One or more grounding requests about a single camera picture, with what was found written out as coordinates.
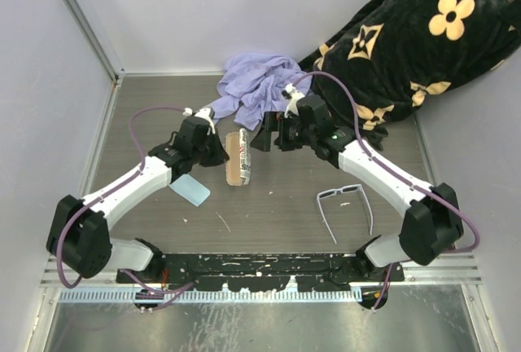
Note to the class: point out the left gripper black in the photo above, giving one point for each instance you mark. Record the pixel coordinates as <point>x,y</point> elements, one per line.
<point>219,156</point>

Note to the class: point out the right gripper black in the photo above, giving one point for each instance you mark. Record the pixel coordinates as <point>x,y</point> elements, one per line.
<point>274,121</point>

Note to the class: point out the printed glasses case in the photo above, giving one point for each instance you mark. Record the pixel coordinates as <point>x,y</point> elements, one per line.
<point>238,169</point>

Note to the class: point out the light blue cleaning cloth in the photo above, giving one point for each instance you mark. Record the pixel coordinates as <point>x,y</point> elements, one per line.
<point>190,189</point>

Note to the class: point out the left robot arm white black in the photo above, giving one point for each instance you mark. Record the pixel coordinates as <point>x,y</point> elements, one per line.
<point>80,234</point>

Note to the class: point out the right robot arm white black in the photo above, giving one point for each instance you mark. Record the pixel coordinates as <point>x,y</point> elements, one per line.
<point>431,219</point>

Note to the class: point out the crumpled lavender cloth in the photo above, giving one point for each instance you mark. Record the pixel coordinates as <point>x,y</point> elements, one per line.
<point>252,84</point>

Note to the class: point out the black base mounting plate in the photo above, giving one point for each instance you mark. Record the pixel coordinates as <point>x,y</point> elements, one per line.
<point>312,272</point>

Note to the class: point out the black floral plush blanket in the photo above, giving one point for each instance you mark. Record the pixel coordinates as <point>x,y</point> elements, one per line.
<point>395,54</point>

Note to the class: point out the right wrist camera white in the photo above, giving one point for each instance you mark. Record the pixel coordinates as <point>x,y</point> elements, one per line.
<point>292,96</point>

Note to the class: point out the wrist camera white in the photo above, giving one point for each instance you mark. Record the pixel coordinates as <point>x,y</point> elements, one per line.
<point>292,96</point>
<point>205,113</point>

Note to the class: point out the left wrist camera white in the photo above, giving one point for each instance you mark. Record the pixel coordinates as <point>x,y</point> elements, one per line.
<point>205,113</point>

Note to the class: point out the white frame sunglasses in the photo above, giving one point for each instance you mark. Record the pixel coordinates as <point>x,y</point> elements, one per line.
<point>343,197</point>

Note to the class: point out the aluminium frame post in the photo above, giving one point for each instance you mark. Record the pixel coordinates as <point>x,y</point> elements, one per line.
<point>88,22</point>

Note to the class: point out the slotted grey cable duct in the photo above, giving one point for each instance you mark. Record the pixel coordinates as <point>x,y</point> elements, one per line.
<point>138,295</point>

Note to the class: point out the aluminium front rail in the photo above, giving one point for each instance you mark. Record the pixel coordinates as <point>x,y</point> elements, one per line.
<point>446,269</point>

